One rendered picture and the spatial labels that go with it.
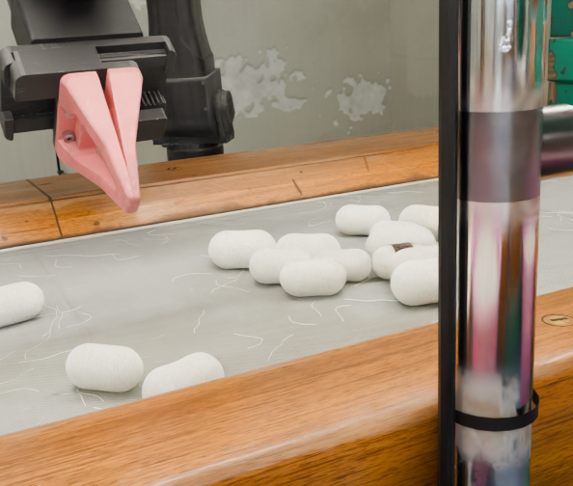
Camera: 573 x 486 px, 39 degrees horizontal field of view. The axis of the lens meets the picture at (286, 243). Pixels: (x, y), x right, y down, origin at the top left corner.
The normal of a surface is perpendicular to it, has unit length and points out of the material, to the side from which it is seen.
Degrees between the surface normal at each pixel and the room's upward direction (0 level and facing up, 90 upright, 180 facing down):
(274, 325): 0
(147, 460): 0
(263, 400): 0
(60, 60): 41
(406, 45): 90
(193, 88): 95
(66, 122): 132
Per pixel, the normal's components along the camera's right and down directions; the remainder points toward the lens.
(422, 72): -0.91, 0.15
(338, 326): -0.05, -0.96
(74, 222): 0.29, -0.53
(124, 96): 0.39, -0.25
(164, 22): -0.15, 0.36
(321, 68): 0.42, 0.23
